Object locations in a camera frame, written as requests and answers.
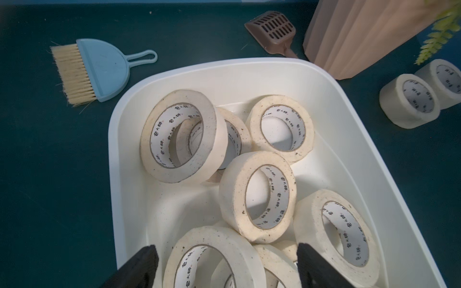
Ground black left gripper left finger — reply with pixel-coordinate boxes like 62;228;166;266
100;245;159;288

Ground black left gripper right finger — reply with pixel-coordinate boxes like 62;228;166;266
297;243;354;288

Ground cream masking tape roll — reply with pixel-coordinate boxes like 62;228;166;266
246;95;315;164
379;74;441;129
218;151;297;244
415;59;461;109
293;189;380;288
253;244;301;288
272;240;298;263
207;108;252;183
140;90;228;185
163;226;267;288

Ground white plastic storage box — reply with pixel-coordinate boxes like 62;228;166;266
108;58;445;288

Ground blue dustpan with brush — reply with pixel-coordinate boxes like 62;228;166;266
50;38;158;106

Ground beige ribbed flower pot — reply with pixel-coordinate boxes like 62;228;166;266
303;1;450;80

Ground brown slotted litter scoop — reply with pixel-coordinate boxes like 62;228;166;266
244;11;298;59

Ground white and green artificial flowers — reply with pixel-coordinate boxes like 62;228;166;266
414;0;461;66

